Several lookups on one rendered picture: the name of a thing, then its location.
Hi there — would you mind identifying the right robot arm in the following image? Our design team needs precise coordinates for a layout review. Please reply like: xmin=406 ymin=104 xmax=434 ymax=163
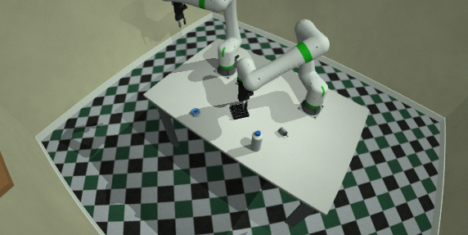
xmin=162 ymin=0 xmax=241 ymax=76

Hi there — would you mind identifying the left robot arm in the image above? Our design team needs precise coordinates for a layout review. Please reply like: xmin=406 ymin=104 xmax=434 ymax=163
xmin=236 ymin=20 xmax=330 ymax=115

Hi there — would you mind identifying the grey bottle with blue cap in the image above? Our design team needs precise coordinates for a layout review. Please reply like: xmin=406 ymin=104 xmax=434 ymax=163
xmin=250 ymin=131 xmax=263 ymax=151

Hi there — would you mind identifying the black knob panel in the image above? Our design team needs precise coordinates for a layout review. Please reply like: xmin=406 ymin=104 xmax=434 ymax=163
xmin=230 ymin=104 xmax=250 ymax=120

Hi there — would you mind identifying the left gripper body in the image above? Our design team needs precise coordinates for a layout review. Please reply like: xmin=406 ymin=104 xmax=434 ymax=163
xmin=236 ymin=79 xmax=254 ymax=102

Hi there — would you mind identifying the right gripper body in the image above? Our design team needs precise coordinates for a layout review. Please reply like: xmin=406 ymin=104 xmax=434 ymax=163
xmin=171 ymin=2 xmax=187 ymax=20

